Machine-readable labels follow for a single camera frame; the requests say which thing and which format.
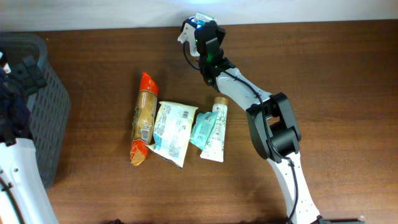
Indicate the white wet wipes pack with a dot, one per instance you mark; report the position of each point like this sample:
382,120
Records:
172,130

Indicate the orange cracker snack pack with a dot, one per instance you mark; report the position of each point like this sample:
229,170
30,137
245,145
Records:
144,119

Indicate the white barcode scanner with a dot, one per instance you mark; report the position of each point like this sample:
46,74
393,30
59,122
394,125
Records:
193,47

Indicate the small teal tissue pack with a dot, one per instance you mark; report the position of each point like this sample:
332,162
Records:
202,18

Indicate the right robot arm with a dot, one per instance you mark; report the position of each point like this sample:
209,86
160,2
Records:
273,127

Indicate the grey plastic basket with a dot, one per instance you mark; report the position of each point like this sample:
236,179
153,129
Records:
34,102

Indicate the white bamboo print tube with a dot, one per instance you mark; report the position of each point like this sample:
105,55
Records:
214,147

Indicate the teal sachet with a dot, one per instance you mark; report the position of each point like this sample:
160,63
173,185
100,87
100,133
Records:
202,128

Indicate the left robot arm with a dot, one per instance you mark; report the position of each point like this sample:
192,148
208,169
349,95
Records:
23,196

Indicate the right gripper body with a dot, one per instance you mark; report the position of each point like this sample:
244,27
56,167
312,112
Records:
220,35

